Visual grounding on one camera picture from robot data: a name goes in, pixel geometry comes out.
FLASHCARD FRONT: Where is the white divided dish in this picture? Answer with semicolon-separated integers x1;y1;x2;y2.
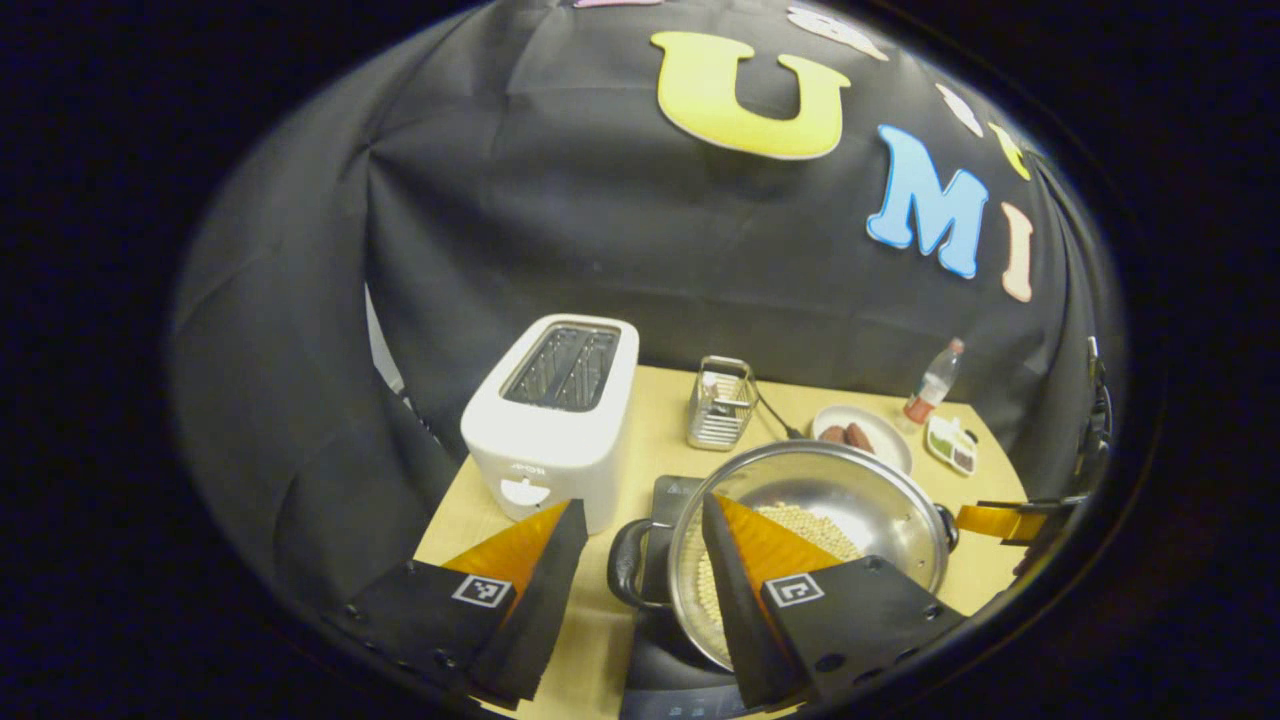
924;414;980;477

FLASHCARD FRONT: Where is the white round plate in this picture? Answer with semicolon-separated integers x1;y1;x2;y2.
810;403;914;477

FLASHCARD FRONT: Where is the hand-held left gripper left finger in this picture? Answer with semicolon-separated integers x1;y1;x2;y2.
344;497;590;707

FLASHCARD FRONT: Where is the pile of soybeans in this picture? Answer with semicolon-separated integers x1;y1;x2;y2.
694;502;864;642

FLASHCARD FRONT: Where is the black induction cooktop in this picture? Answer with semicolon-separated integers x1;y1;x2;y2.
618;474;766;720

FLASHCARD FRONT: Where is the white toaster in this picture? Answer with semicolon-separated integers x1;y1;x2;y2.
459;313;642;537

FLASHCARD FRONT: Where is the clear plastic water bottle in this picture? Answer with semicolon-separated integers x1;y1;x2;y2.
903;337;967;426

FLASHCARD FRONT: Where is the steel pot with black handles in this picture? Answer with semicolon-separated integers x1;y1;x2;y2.
606;439;960;674

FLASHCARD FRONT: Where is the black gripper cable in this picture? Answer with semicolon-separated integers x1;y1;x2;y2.
1078;336;1115;491

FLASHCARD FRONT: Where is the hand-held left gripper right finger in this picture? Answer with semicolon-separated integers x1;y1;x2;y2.
699;492;967;712

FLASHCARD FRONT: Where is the black cooktop power cable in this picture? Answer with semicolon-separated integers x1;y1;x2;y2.
754;393;807;442

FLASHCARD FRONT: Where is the metal wire mesh basket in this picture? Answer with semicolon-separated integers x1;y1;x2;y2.
685;355;760;453

